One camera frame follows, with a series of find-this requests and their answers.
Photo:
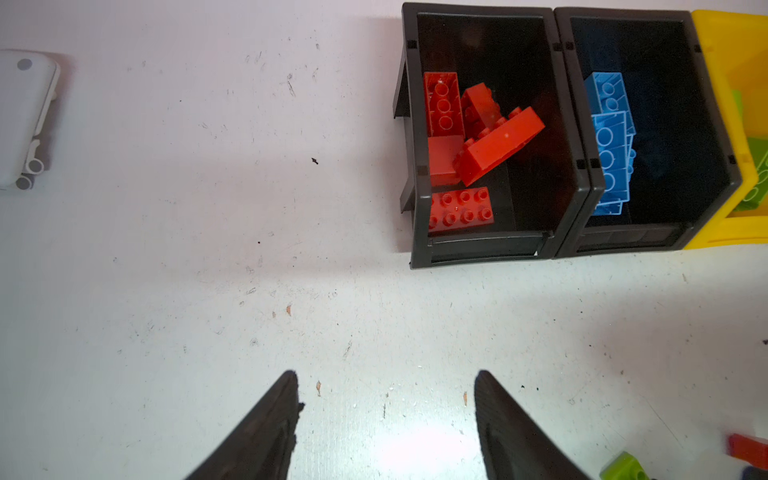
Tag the blue lego brick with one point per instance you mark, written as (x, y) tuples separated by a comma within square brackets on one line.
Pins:
[(611, 137), (608, 209), (606, 93)]

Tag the green lego brick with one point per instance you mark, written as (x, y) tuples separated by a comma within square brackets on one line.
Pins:
[(756, 196), (624, 467)]

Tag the white plastic plate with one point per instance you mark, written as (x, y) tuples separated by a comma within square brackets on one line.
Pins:
[(28, 87)]

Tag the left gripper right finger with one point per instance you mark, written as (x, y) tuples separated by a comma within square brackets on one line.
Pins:
[(513, 446)]

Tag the red lego brick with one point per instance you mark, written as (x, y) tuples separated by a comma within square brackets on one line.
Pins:
[(479, 109), (496, 144), (442, 151), (751, 449), (460, 209), (443, 104)]

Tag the yellow bin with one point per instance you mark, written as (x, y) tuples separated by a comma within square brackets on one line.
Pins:
[(735, 50)]

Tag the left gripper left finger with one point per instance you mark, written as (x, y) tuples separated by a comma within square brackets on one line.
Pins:
[(261, 445)]

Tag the left black bin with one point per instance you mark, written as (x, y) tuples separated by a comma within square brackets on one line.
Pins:
[(496, 168)]

